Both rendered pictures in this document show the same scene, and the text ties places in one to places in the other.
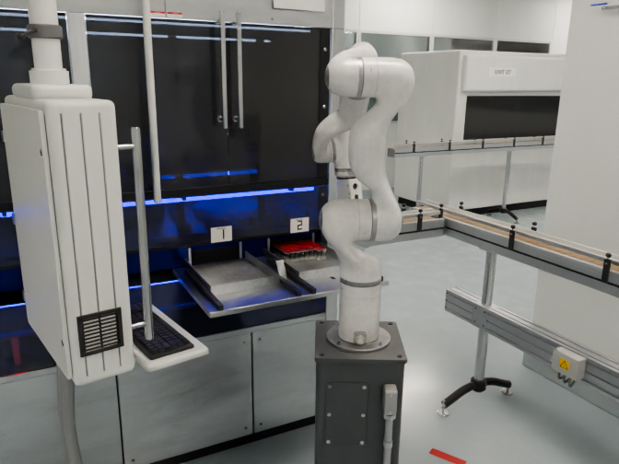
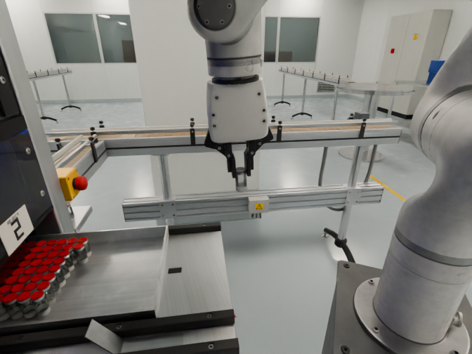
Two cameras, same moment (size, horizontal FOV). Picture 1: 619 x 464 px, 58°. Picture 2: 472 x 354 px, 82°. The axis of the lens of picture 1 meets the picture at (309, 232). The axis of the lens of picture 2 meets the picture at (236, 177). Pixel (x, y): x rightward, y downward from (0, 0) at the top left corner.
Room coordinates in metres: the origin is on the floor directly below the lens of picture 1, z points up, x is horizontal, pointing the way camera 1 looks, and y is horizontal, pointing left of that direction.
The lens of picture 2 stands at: (1.72, 0.30, 1.33)
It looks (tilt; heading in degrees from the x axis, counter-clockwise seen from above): 25 degrees down; 290
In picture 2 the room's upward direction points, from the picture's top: straight up
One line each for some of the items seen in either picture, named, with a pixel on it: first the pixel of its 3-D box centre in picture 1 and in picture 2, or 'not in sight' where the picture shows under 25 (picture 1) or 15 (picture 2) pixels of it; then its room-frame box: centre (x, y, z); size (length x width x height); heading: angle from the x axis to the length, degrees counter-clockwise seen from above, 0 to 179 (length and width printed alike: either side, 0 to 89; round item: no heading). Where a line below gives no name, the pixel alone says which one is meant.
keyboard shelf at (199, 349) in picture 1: (137, 337); not in sight; (1.66, 0.55, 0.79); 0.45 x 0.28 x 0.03; 38
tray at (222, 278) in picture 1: (229, 271); not in sight; (2.02, 0.30, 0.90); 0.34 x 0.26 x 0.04; 28
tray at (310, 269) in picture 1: (309, 259); (81, 272); (2.18, 0.00, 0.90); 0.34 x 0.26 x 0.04; 28
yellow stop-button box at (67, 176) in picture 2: not in sight; (62, 184); (2.40, -0.17, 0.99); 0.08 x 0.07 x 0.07; 28
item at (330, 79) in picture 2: not in sight; (305, 74); (2.38, -5.80, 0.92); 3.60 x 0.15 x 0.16; 118
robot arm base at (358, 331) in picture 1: (359, 309); (419, 282); (1.53, -0.15, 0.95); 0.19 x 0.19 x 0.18
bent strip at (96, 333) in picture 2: (286, 272); (137, 335); (1.97, 0.08, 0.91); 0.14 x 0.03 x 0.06; 27
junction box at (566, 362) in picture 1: (568, 363); (258, 204); (2.07, -1.06, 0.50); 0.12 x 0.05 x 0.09; 28
